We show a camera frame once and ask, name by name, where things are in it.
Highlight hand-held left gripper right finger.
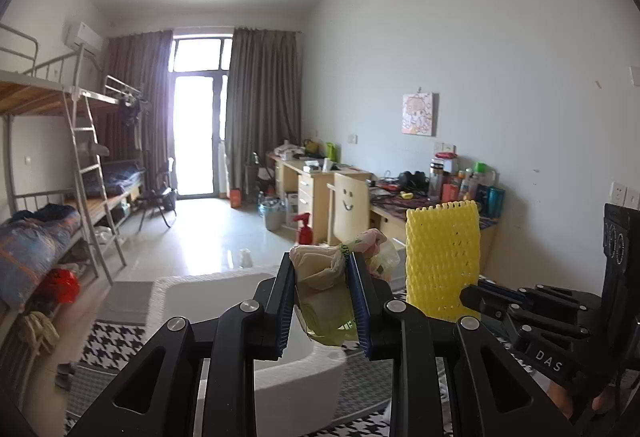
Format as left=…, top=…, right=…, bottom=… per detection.
left=347, top=251, right=576, bottom=437

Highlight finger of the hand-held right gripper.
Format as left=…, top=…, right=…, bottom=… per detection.
left=460, top=284, right=531, bottom=323
left=479, top=280, right=539, bottom=299

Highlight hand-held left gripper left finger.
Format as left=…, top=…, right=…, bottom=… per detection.
left=65, top=252, right=301, bottom=437

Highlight printed clear plastic bag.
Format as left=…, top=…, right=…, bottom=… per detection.
left=290, top=228, right=401, bottom=346

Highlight yellow foam net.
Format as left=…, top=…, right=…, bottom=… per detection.
left=405, top=200, right=482, bottom=322

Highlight white foam box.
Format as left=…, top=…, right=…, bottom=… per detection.
left=150, top=267, right=348, bottom=418

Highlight person's right hand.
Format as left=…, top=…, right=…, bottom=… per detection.
left=545, top=377, right=618, bottom=423

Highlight white lotion pump bottle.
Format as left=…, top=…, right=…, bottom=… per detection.
left=293, top=212, right=315, bottom=248

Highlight wooden desk with patterned cover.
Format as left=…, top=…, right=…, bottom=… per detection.
left=367, top=182, right=501, bottom=268

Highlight white bucket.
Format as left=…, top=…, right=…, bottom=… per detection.
left=260, top=200, right=284, bottom=232

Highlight wooden smiley face chair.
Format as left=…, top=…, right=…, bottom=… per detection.
left=327, top=171, right=373, bottom=248

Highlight group of bottles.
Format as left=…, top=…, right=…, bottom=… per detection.
left=429, top=156, right=503, bottom=218

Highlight wooden desk with drawers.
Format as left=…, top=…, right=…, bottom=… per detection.
left=265, top=150, right=373, bottom=238

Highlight black headphones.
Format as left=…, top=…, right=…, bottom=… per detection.
left=397, top=171, right=429, bottom=192

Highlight dark trolley bag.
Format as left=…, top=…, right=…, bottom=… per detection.
left=245, top=152, right=276, bottom=196

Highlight black folding chair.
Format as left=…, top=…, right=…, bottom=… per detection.
left=137, top=157, right=178, bottom=230

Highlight houndstooth tablecloth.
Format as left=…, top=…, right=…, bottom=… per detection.
left=65, top=274, right=506, bottom=437

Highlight glass balcony door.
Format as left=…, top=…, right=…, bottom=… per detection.
left=170, top=34, right=233, bottom=198

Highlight brown curtain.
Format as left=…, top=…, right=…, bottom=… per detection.
left=102, top=30, right=173, bottom=190
left=225, top=27, right=303, bottom=190

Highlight blue checked mattress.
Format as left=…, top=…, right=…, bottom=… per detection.
left=82, top=160, right=147, bottom=198

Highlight red plastic bag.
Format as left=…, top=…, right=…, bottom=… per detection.
left=37, top=267, right=81, bottom=306

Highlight metal bed ladder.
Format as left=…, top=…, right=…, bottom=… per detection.
left=65, top=92, right=128, bottom=285

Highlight beige cloth bundle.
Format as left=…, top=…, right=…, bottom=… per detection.
left=20, top=312, right=61, bottom=358

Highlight hanging dark clothes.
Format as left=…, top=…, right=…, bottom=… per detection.
left=120, top=94, right=151, bottom=148

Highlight blue plaid quilt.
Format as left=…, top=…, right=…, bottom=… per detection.
left=0, top=204, right=82, bottom=309

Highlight metal bunk bed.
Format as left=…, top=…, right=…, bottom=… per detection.
left=102, top=74, right=152, bottom=218
left=0, top=22, right=132, bottom=368

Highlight white air conditioner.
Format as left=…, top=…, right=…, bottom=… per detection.
left=64, top=21, right=103, bottom=54

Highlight wall picture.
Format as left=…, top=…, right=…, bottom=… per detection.
left=401, top=92, right=440, bottom=137

